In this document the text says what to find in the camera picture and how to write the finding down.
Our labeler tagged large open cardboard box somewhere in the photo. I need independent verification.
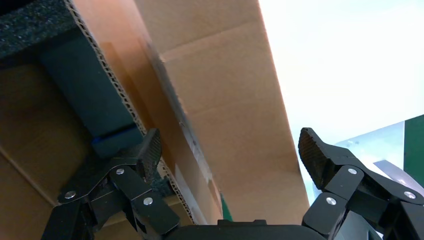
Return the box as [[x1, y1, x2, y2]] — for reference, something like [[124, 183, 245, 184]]
[[0, 0, 223, 240]]

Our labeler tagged black foam insert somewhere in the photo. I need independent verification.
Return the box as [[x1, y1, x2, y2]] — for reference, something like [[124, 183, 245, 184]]
[[0, 0, 147, 159]]

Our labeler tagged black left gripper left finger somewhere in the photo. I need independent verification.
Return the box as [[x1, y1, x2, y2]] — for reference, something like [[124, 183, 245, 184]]
[[41, 128, 181, 240]]

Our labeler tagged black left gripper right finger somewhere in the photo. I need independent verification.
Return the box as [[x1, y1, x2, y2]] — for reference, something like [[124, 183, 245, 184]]
[[298, 127, 424, 240]]

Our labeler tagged small cardboard box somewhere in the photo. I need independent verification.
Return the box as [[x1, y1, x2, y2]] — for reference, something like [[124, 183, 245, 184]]
[[134, 0, 311, 226]]

